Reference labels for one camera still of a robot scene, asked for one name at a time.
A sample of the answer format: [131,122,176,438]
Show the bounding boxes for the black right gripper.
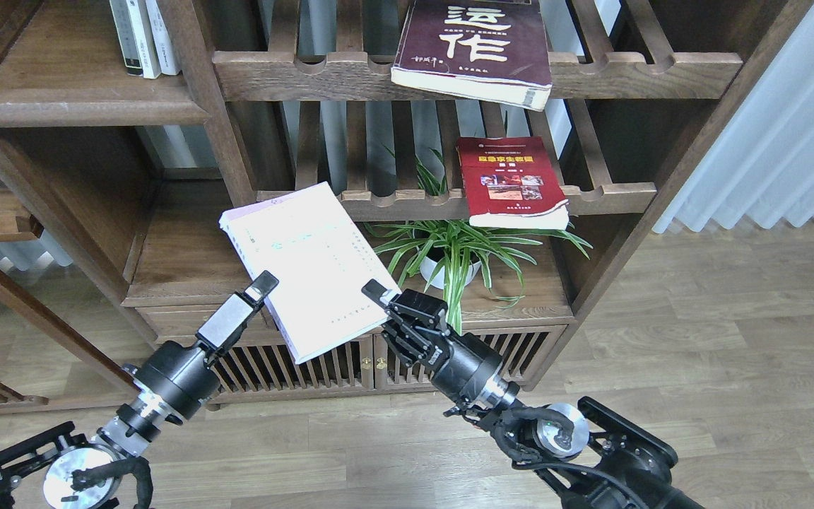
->
[362,279,519,411]

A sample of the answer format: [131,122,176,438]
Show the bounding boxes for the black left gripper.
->
[123,271,280,424]

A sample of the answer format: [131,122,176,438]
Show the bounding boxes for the white lavender paperback book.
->
[219,182,398,364]

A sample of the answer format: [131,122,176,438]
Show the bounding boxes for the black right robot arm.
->
[362,280,697,508]

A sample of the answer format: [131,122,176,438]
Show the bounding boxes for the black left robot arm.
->
[0,271,278,508]

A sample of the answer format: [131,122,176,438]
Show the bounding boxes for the white plant pot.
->
[420,257,482,290]

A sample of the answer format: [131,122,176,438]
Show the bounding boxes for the green spider plant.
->
[365,145,593,334]

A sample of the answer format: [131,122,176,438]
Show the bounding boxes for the red paperback book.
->
[456,136,570,230]

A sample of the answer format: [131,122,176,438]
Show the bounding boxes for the dark wooden bookshelf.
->
[0,1,811,389]

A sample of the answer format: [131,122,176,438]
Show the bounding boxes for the large maroon book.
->
[391,1,553,112]

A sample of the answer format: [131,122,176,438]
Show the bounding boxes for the white upright book right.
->
[146,0,181,76]

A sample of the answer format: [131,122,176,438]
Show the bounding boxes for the white upright book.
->
[146,0,181,76]
[110,0,161,78]

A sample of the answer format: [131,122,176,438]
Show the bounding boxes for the white upright book left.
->
[110,0,161,78]

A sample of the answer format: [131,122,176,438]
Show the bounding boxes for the white pleated curtain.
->
[653,6,814,234]

